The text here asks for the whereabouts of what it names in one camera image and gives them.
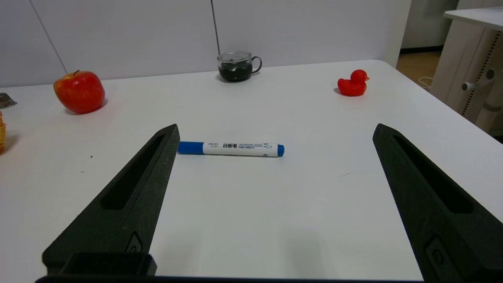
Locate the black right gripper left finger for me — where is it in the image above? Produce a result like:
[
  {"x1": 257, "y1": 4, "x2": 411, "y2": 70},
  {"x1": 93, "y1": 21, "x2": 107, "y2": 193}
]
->
[{"x1": 42, "y1": 124, "x2": 180, "y2": 276}]

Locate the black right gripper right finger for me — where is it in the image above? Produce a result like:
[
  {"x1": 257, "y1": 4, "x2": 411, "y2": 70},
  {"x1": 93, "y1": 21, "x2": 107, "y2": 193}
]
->
[{"x1": 373, "y1": 123, "x2": 503, "y2": 283}]

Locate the yellow wicker basket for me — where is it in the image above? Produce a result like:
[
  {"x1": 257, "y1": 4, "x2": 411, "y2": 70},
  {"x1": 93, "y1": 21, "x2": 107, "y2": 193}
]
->
[{"x1": 0, "y1": 111, "x2": 7, "y2": 154}]

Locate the blue and white marker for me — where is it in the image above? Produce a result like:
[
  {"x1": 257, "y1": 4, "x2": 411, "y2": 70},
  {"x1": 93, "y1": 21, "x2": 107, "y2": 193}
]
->
[{"x1": 178, "y1": 141, "x2": 285, "y2": 158}]

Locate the red apple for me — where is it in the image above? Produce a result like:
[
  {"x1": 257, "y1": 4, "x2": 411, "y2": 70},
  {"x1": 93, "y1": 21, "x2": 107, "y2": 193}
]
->
[{"x1": 53, "y1": 70, "x2": 106, "y2": 114}]

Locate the small grey wrapper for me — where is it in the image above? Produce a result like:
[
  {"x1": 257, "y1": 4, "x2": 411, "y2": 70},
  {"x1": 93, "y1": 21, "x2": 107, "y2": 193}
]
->
[{"x1": 0, "y1": 93, "x2": 18, "y2": 109}]

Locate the red rubber duck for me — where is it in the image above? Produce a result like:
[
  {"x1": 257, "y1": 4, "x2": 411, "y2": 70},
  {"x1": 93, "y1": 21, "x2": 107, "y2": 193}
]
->
[{"x1": 337, "y1": 69, "x2": 370, "y2": 97}]

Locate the glass cup with dark contents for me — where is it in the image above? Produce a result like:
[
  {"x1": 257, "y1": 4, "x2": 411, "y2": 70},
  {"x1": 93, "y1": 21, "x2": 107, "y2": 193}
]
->
[{"x1": 217, "y1": 51, "x2": 262, "y2": 82}]

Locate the white side desk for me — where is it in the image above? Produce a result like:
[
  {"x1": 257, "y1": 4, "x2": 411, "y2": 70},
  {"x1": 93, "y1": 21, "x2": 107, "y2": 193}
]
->
[{"x1": 430, "y1": 7, "x2": 503, "y2": 136}]

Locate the grey desk crank handle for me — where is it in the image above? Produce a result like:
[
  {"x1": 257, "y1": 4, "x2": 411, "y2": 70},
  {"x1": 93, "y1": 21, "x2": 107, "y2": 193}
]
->
[{"x1": 461, "y1": 69, "x2": 496, "y2": 92}]

